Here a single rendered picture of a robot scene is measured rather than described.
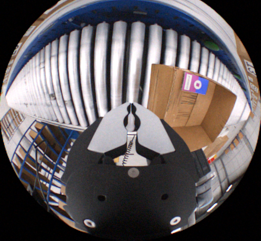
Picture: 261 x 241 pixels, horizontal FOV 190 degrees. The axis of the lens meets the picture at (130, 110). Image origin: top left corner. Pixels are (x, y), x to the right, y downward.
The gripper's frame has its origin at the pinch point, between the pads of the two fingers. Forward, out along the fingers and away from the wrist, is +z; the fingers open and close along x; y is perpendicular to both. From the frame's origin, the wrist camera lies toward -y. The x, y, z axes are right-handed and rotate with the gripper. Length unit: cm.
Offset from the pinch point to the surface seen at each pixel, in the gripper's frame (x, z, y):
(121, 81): -3.3, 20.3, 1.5
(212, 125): 45.9, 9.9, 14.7
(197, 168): 60, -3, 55
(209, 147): 97, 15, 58
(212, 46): 28.8, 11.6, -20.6
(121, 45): -3.6, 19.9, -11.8
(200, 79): 28.7, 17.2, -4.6
